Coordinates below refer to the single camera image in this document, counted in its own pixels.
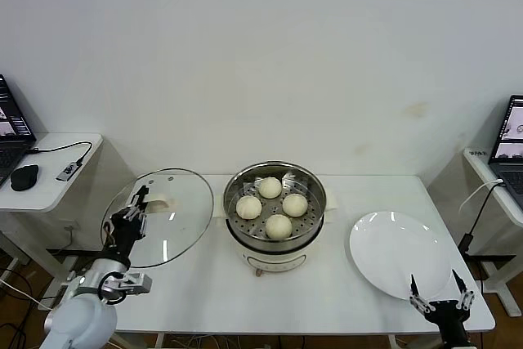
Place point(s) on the black open laptop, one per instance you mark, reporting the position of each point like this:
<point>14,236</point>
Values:
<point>12,120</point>

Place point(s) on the white round plate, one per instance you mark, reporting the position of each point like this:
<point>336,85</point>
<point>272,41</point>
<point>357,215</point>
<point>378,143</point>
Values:
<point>392,251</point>

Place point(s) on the silver usb hub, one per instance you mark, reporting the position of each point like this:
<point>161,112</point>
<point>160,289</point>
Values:
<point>68,170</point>

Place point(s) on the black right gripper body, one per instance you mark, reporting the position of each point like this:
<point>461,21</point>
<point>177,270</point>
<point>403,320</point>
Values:
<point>447,316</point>

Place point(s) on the grey open laptop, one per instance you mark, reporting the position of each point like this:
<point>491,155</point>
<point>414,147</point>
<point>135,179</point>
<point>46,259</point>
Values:
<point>506,148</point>

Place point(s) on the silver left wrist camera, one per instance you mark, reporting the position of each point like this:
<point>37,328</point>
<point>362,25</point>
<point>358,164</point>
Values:
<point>130,283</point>

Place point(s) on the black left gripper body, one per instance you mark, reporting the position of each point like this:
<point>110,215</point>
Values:
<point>124,232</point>

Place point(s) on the white wall socket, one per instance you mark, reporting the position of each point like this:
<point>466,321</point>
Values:
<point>70,226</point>

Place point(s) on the stainless steel steamer basket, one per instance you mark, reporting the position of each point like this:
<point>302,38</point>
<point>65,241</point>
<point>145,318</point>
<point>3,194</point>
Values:
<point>265,170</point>

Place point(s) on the black computer mouse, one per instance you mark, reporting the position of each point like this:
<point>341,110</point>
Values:
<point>24,177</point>

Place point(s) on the white side table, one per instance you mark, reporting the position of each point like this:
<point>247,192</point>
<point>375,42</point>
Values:
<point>478,165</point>
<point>53,198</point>

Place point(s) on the cream electric cooking pot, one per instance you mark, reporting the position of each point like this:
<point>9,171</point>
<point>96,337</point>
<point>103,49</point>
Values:
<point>274,261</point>

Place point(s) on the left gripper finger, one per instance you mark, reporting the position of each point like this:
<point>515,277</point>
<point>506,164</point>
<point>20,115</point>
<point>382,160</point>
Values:
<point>143,195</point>
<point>144,228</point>

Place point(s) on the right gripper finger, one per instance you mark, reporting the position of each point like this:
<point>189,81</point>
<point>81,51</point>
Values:
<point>461,285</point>
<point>414,289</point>

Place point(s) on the white steamed baozi bun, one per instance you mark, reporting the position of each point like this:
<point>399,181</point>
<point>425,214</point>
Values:
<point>248,207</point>
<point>269,186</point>
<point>278,226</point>
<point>295,204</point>

